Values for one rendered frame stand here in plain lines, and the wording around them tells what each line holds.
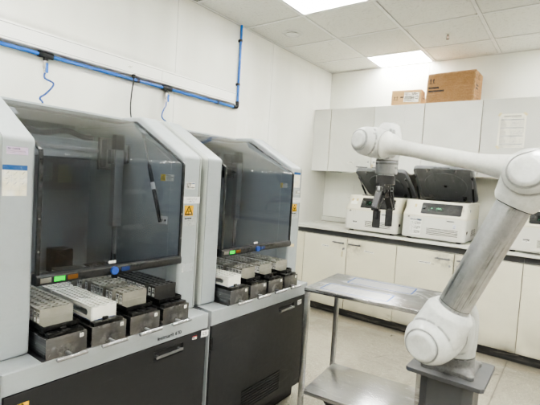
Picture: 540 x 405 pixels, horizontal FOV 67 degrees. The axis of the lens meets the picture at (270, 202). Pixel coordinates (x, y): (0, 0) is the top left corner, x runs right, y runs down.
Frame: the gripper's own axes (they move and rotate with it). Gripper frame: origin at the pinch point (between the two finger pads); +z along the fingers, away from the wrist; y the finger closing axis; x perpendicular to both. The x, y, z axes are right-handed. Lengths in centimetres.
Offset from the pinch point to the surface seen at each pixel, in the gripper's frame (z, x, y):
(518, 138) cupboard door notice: -65, -20, 248
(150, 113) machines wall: -58, 186, 22
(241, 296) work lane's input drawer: 43, 66, -8
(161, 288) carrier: 33, 74, -52
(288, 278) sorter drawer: 40, 66, 33
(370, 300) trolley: 38.0, 9.8, 17.7
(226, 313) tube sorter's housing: 50, 66, -19
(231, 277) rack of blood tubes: 34, 70, -12
